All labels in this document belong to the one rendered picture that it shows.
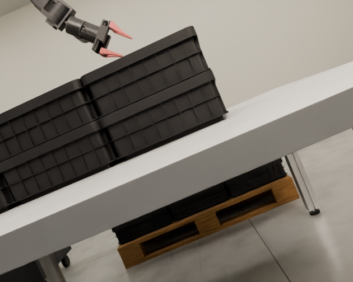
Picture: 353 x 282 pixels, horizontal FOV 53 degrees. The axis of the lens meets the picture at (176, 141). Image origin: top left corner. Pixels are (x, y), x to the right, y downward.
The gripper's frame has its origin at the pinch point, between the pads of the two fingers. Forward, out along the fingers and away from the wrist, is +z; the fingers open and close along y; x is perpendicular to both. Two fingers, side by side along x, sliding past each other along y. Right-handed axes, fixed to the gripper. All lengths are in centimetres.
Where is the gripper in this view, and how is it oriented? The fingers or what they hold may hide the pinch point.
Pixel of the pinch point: (126, 46)
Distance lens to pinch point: 118.5
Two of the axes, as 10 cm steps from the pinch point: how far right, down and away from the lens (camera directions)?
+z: 9.3, 3.7, -0.1
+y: -3.7, 9.3, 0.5
